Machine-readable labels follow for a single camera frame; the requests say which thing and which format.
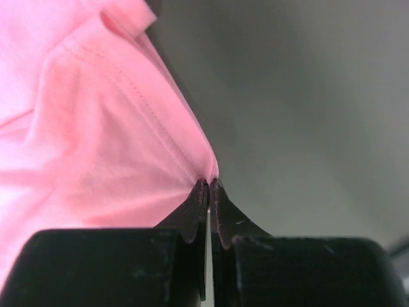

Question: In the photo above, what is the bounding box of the pink t shirt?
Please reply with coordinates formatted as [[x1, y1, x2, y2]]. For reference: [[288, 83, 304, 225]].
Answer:
[[1, 1, 219, 275]]

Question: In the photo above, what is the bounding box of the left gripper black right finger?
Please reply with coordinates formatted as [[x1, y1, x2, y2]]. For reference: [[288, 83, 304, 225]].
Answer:
[[209, 180, 408, 306]]

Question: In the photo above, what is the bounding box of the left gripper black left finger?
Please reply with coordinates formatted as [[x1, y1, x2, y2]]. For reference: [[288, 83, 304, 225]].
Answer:
[[1, 180, 209, 306]]

